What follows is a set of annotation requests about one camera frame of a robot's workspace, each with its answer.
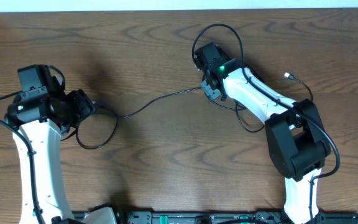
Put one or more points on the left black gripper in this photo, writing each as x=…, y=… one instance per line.
x=84, y=102

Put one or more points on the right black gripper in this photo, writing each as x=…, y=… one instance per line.
x=205, y=79

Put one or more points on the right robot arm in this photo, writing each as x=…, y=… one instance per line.
x=296, y=145

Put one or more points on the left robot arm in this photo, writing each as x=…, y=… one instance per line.
x=41, y=114

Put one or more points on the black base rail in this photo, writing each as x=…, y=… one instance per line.
x=149, y=216

